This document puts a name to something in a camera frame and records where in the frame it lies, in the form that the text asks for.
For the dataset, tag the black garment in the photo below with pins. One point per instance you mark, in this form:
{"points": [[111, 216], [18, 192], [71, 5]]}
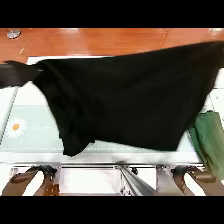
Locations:
{"points": [[126, 100]]}

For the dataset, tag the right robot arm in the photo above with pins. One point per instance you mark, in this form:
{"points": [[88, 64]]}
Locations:
{"points": [[196, 175]]}

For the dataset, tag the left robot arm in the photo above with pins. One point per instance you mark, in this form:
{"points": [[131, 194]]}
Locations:
{"points": [[13, 75]]}

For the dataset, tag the green garment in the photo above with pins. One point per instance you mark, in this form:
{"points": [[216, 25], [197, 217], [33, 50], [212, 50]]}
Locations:
{"points": [[210, 140]]}

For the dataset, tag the round silver disc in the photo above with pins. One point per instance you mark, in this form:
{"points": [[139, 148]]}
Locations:
{"points": [[13, 33]]}

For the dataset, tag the silver frame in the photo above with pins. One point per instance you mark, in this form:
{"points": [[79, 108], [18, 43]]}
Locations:
{"points": [[140, 185]]}

